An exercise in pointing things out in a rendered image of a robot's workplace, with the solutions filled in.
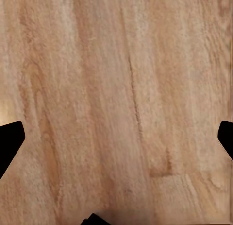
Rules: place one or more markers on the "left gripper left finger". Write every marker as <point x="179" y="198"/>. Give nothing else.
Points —
<point x="12" y="137"/>

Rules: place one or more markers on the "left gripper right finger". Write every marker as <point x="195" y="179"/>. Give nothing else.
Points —
<point x="225" y="136"/>

